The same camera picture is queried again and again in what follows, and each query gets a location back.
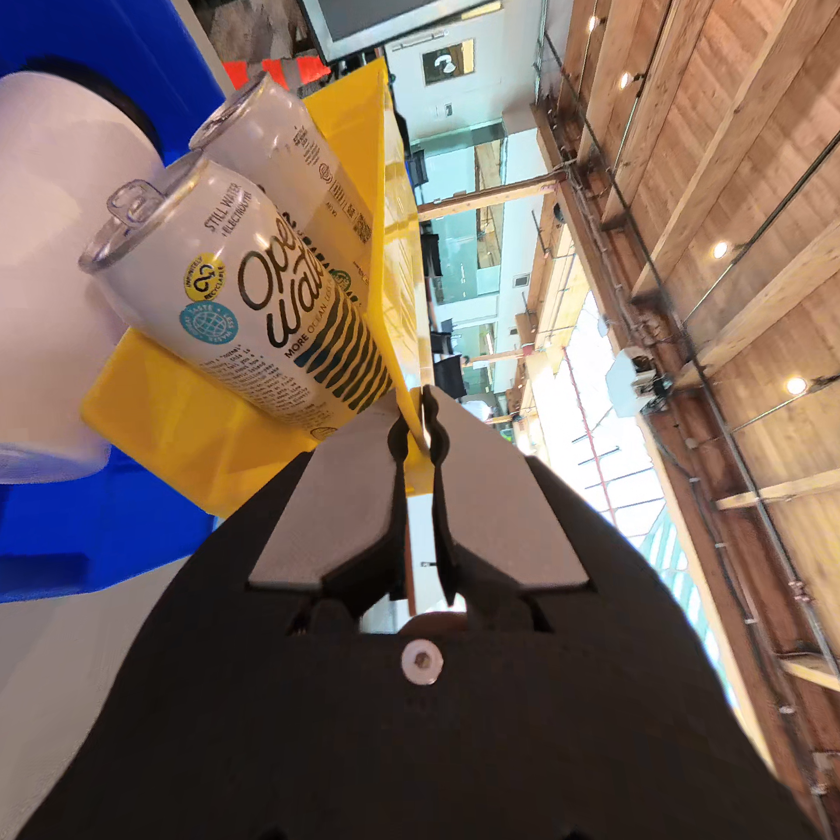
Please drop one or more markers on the white round container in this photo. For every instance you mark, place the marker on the white round container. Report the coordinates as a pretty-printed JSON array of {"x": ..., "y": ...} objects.
[{"x": 52, "y": 262}]

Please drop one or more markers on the white can with small print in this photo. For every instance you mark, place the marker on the white can with small print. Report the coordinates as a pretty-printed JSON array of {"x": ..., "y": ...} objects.
[{"x": 295, "y": 151}]

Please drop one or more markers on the white can with round stickers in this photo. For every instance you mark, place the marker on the white can with round stickers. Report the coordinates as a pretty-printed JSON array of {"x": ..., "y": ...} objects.
[{"x": 262, "y": 308}]

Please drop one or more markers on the red plastic object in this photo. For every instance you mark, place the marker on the red plastic object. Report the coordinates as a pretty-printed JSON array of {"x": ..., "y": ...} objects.
[{"x": 308, "y": 69}]

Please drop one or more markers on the blue plastic bin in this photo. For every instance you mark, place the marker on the blue plastic bin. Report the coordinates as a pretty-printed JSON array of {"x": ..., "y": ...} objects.
[{"x": 72, "y": 531}]

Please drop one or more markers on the large yellow plastic bin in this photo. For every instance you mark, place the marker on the large yellow plastic bin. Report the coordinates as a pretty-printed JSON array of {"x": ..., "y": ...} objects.
[{"x": 197, "y": 433}]

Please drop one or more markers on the wall-mounted monitor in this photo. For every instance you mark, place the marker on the wall-mounted monitor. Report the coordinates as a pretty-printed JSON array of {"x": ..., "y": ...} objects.
[{"x": 380, "y": 19}]

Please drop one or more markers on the wooden post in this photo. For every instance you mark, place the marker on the wooden post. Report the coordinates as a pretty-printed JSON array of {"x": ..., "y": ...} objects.
[{"x": 492, "y": 195}]

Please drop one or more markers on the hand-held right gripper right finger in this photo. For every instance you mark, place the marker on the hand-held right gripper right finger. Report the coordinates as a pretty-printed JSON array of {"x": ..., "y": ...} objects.
[{"x": 505, "y": 518}]

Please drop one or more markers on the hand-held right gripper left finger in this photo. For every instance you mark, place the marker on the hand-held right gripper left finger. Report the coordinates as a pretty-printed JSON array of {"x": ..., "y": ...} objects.
[{"x": 328, "y": 518}]

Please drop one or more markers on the white ceiling device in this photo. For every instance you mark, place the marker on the white ceiling device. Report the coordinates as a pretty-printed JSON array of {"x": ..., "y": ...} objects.
[{"x": 630, "y": 384}]

